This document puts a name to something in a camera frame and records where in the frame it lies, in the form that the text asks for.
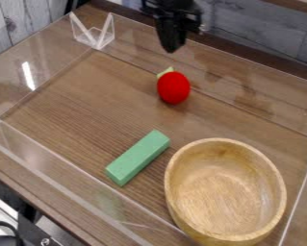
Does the clear acrylic tray enclosure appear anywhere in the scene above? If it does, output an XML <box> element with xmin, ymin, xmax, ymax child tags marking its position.
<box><xmin>0</xmin><ymin>15</ymin><xmax>307</xmax><ymax>246</ymax></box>

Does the wooden bowl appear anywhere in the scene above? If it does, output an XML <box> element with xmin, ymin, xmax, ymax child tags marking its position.
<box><xmin>164</xmin><ymin>137</ymin><xmax>288</xmax><ymax>246</ymax></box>

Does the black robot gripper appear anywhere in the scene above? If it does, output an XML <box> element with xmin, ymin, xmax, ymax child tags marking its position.
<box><xmin>141</xmin><ymin>0</ymin><xmax>204</xmax><ymax>53</ymax></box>

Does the black cable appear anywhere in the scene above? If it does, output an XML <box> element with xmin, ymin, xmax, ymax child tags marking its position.
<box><xmin>0</xmin><ymin>220</ymin><xmax>22</xmax><ymax>246</ymax></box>

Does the clear acrylic corner bracket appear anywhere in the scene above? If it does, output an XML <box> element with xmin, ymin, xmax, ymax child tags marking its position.
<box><xmin>70</xmin><ymin>12</ymin><xmax>116</xmax><ymax>50</ymax></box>

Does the black metal stand bracket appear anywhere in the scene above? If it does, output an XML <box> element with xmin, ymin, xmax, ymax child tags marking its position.
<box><xmin>18</xmin><ymin>214</ymin><xmax>53</xmax><ymax>246</ymax></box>

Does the red toy fruit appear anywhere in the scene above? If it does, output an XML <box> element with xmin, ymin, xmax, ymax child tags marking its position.
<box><xmin>157</xmin><ymin>67</ymin><xmax>190</xmax><ymax>105</ymax></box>

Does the green rectangular block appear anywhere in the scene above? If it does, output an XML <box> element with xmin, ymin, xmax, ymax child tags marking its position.
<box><xmin>106</xmin><ymin>130</ymin><xmax>170</xmax><ymax>186</ymax></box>

